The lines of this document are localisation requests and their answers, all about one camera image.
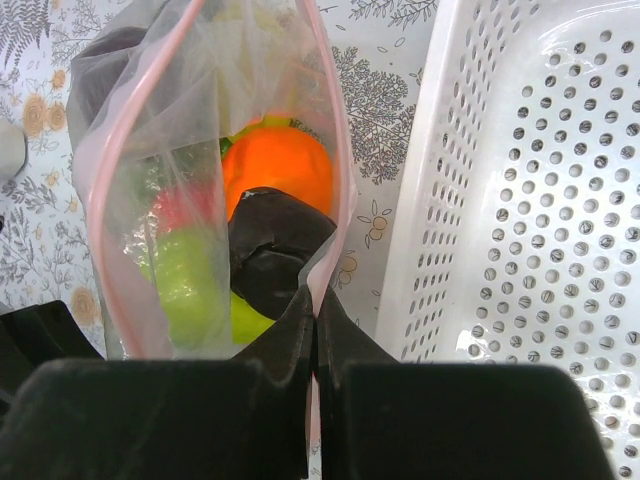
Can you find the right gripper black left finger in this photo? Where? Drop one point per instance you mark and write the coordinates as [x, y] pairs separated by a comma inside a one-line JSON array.
[[242, 418]]

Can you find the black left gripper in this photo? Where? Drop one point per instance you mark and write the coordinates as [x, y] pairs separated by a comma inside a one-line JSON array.
[[35, 335]]

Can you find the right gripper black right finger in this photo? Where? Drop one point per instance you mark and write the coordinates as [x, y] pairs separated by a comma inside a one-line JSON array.
[[383, 419]]

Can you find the green pear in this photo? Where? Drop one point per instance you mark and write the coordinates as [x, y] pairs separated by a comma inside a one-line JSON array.
[[190, 273]]

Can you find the red tomato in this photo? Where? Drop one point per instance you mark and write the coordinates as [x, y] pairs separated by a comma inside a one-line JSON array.
[[185, 206]]

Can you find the dark purple plum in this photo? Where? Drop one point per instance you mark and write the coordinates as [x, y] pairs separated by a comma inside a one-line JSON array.
[[272, 236]]

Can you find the clear zip top bag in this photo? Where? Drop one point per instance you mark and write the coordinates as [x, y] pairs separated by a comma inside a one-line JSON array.
[[151, 97]]

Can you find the orange fruit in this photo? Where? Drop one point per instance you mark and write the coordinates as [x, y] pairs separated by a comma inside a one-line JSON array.
[[283, 158]]

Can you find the floral patterned table mat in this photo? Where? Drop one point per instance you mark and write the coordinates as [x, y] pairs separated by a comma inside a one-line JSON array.
[[379, 57]]

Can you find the white perforated plastic basket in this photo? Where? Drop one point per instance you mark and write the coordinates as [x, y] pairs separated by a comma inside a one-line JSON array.
[[516, 236]]

